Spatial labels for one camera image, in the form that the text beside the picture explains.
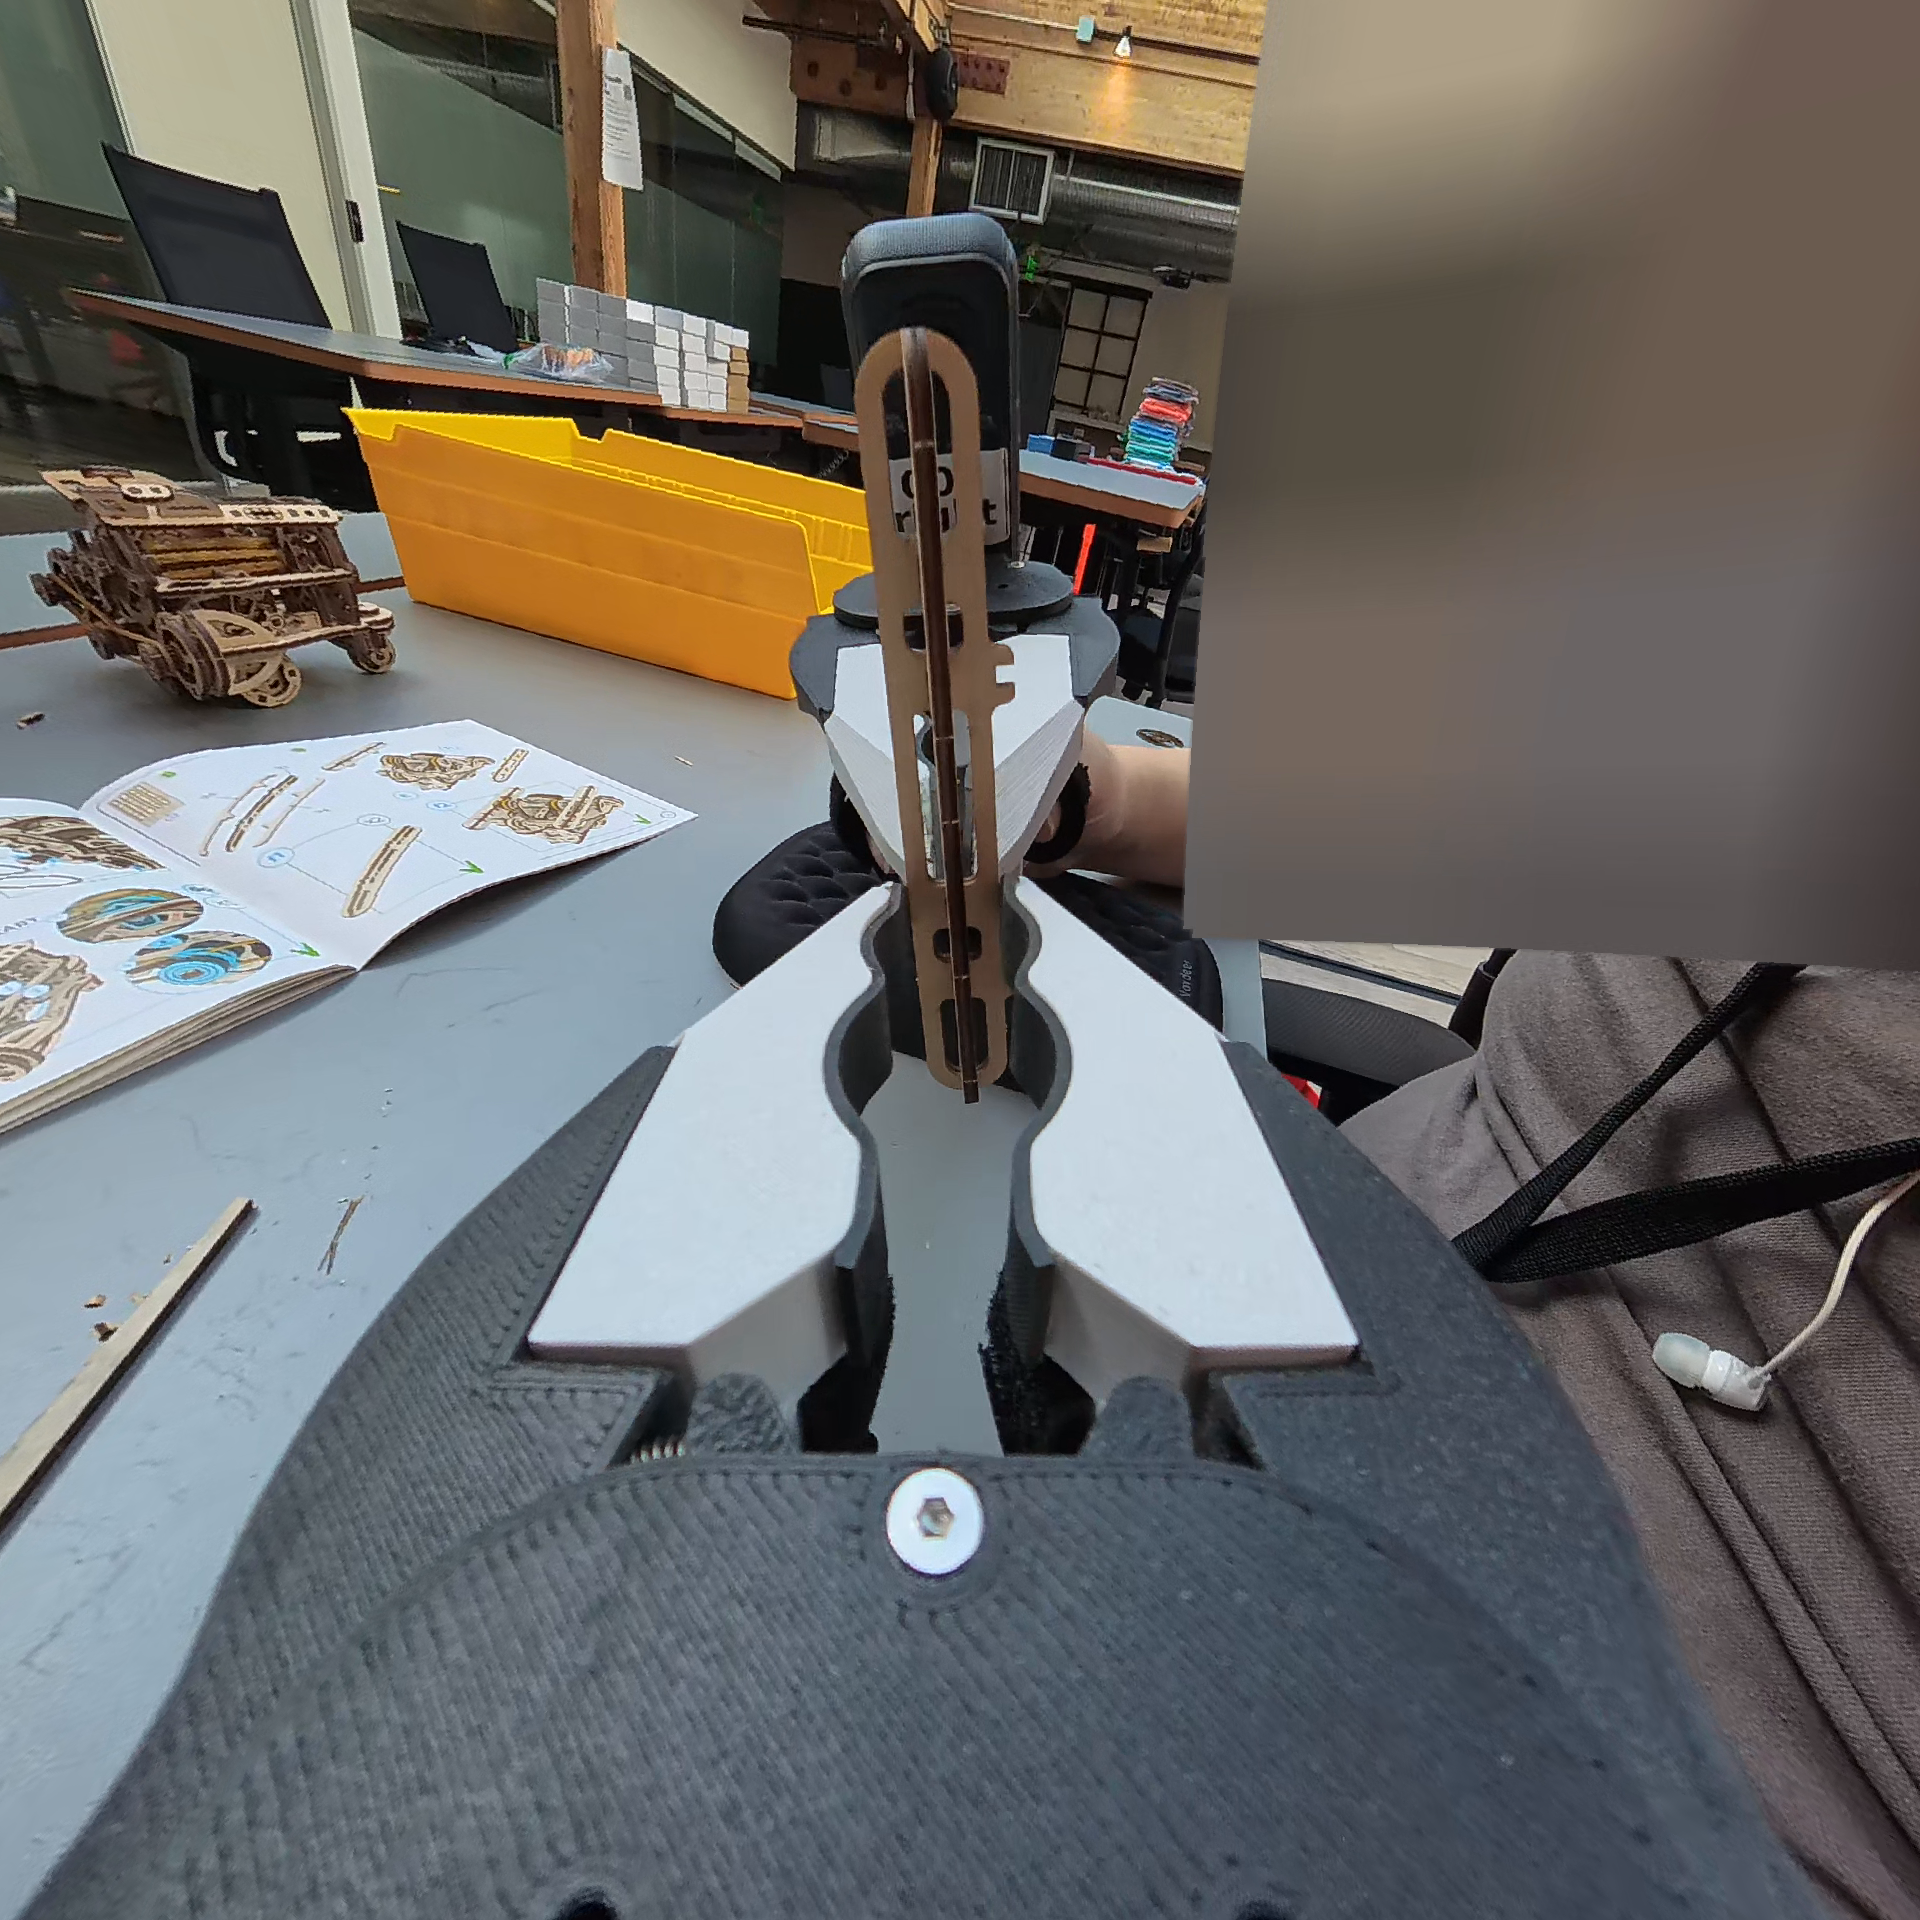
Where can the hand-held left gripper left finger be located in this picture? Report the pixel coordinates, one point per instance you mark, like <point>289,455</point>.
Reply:
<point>722,1140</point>

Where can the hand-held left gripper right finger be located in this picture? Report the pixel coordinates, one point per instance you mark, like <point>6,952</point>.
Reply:
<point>1186,1155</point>

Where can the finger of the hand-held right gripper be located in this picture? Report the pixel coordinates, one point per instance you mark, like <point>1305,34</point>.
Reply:
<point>1037,734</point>
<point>857,720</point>

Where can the thin dark-edged wooden strip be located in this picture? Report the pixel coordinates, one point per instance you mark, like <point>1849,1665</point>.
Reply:
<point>931,524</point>

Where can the oval-ended slotted wooden strip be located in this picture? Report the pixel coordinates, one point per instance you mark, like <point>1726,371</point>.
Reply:
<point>875,494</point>

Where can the assembled wooden vehicle model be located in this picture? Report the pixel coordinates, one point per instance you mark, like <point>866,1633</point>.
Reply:
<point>195,586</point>

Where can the person's right hand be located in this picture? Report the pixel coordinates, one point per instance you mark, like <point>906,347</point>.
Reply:
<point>1142,809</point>

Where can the black armrest office chair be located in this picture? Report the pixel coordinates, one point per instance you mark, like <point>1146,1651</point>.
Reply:
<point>1350,1036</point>

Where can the stack of colourful cases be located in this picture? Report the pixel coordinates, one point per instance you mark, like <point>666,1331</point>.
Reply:
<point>1163,428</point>

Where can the yellow plastic bin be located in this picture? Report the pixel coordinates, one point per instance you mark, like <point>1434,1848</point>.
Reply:
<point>601,555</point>

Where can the stack of white boxes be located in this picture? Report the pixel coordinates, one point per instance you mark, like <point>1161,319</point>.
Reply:
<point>661,353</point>

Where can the paper notice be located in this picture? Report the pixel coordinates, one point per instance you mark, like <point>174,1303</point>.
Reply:
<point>623,119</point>

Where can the open instruction booklet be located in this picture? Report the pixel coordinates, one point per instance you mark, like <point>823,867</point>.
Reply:
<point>452,839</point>

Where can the clear plastic bag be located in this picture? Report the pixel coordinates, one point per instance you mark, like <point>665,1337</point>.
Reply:
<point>563,359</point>

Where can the white earbud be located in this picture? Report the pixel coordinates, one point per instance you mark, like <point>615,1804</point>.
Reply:
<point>1703,1368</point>

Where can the long dark desk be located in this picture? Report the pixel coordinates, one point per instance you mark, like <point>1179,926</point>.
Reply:
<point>375,353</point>

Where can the plain wooden stick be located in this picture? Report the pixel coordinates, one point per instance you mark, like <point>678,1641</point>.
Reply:
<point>130,1347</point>

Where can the person's grey shirt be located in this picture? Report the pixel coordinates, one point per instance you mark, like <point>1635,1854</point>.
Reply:
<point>1724,1575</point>

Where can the wall vent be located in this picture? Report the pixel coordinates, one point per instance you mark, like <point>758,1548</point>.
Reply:
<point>1012,180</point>

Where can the grey air duct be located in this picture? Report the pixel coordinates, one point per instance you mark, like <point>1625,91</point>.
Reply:
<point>1142,187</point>

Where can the wooden post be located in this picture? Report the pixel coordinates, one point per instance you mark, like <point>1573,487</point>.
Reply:
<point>594,150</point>

